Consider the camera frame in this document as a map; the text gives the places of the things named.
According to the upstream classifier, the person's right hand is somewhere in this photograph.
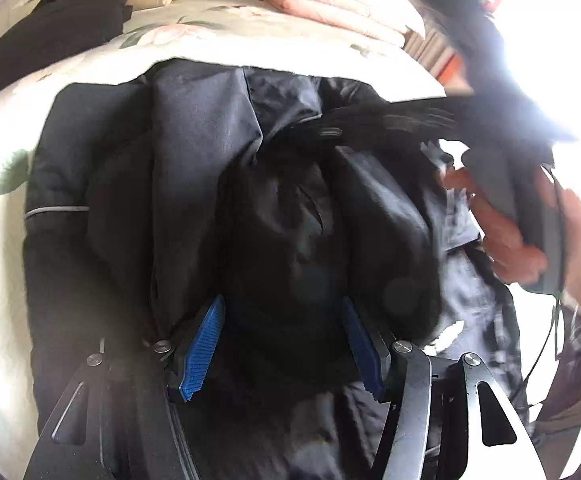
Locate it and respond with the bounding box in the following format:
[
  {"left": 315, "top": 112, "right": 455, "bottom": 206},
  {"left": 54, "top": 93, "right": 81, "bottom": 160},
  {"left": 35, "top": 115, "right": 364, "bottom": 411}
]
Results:
[{"left": 433, "top": 165, "right": 581, "bottom": 323}]

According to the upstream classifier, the pink folded quilt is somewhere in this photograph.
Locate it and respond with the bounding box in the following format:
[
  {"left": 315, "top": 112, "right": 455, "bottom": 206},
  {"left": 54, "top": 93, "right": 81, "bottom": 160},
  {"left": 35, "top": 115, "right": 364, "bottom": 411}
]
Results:
[{"left": 259, "top": 0, "right": 426, "bottom": 43}]

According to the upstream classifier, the beige curtain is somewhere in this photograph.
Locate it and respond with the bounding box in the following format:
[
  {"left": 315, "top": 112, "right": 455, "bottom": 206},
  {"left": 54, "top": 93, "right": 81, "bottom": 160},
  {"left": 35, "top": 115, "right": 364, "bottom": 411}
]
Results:
[{"left": 403, "top": 15, "right": 466, "bottom": 76}]

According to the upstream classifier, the black hooded jacket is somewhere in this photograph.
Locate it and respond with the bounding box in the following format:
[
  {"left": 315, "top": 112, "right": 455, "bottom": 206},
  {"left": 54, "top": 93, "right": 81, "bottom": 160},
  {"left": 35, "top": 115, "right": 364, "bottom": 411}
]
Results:
[{"left": 20, "top": 57, "right": 536, "bottom": 480}]

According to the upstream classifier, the thin black cable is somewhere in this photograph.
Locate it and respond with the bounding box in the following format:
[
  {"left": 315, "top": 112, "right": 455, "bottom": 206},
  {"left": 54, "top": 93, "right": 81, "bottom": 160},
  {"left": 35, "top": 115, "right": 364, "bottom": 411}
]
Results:
[{"left": 518, "top": 162, "right": 571, "bottom": 411}]

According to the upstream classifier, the orange curtain strip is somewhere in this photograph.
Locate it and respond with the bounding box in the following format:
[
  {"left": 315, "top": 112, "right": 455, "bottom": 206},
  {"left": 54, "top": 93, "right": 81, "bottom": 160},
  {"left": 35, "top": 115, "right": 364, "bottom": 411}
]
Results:
[{"left": 438, "top": 55, "right": 471, "bottom": 96}]

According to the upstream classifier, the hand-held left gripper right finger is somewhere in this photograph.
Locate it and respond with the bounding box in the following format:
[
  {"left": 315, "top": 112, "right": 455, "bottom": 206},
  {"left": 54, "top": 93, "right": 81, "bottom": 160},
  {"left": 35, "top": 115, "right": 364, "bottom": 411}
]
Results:
[{"left": 341, "top": 296, "right": 534, "bottom": 480}]

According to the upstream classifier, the black folded garment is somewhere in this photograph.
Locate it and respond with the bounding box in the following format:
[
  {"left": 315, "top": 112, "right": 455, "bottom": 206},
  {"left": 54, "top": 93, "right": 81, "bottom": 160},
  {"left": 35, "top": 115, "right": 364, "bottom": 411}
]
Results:
[{"left": 18, "top": 0, "right": 134, "bottom": 66}]

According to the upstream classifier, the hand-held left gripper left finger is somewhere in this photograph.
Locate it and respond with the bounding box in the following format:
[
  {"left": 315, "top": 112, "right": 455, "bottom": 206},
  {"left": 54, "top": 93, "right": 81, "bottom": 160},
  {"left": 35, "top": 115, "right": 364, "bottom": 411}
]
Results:
[{"left": 23, "top": 295, "right": 227, "bottom": 480}]

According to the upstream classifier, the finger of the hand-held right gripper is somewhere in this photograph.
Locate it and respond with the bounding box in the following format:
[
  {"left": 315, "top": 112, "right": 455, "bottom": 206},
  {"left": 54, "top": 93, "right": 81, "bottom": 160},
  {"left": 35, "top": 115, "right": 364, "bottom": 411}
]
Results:
[
  {"left": 273, "top": 120, "right": 466, "bottom": 153},
  {"left": 315, "top": 95, "right": 474, "bottom": 123}
]

